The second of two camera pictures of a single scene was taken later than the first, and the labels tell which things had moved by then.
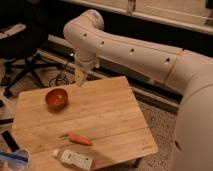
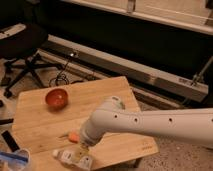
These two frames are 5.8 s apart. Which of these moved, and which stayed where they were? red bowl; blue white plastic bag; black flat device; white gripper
Moved: white gripper
Stayed: red bowl; blue white plastic bag; black flat device
